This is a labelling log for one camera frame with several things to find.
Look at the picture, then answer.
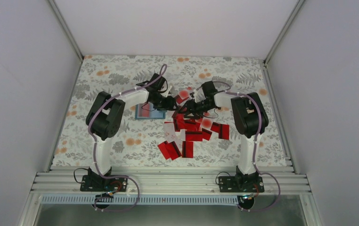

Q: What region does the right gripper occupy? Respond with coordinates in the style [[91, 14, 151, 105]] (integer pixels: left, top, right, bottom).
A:
[[178, 99, 214, 120]]

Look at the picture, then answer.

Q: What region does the teal leather card holder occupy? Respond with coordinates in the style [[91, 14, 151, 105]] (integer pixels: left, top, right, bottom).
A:
[[135, 103, 166, 120]]

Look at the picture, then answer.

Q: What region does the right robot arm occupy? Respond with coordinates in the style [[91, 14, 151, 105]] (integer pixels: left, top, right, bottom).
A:
[[178, 81, 269, 192]]

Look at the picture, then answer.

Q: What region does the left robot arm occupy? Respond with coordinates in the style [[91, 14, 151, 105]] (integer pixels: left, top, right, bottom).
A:
[[86, 72, 178, 191]]

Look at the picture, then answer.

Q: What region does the red card top pile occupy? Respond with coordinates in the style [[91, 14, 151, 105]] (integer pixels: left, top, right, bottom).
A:
[[173, 118, 201, 132]]

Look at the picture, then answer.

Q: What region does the red card pile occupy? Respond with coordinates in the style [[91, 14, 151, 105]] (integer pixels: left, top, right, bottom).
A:
[[173, 118, 201, 132], [185, 130, 203, 141]]

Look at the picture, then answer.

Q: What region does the white card red dot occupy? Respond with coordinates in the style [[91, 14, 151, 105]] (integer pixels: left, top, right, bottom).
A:
[[201, 118, 213, 129]]

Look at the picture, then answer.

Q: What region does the white card top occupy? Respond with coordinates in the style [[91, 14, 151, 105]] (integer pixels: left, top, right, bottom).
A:
[[179, 89, 193, 100]]

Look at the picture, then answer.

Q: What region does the red card centre pile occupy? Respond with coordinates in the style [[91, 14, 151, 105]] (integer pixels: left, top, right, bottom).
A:
[[185, 130, 203, 141]]

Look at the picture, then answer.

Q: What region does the white april card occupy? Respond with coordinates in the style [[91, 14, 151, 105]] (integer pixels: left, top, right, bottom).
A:
[[163, 122, 178, 143]]

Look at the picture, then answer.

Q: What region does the red card right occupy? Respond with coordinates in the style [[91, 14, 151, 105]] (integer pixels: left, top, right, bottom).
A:
[[210, 122, 230, 140]]

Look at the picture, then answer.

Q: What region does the red card front middle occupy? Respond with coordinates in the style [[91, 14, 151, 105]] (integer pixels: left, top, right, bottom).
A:
[[182, 141, 194, 158]]

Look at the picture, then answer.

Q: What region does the red card front left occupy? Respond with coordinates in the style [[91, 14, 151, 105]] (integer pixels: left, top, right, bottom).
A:
[[158, 141, 182, 160]]

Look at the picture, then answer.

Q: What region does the floral table mat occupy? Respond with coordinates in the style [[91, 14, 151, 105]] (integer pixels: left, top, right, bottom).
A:
[[52, 55, 286, 167]]

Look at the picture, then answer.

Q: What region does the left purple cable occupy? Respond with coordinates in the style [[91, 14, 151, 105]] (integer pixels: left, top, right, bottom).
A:
[[88, 64, 168, 213]]

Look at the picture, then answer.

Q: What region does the purple cable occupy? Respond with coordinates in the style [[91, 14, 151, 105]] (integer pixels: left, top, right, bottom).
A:
[[195, 81, 282, 213], [88, 64, 168, 213]]

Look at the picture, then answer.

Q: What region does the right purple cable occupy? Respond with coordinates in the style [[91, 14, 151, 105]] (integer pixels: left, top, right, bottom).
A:
[[195, 81, 282, 213]]

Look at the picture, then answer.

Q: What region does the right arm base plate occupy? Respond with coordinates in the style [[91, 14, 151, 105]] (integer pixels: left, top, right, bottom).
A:
[[218, 176, 265, 193]]

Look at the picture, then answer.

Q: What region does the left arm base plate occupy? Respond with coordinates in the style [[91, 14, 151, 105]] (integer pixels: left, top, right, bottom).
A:
[[80, 175, 128, 192]]

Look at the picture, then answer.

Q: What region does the perforated cable tray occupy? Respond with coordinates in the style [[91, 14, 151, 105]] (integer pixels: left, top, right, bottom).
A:
[[40, 194, 238, 206]]

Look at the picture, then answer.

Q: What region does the aluminium rail frame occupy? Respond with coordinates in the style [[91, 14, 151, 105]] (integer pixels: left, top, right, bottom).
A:
[[31, 166, 311, 195]]

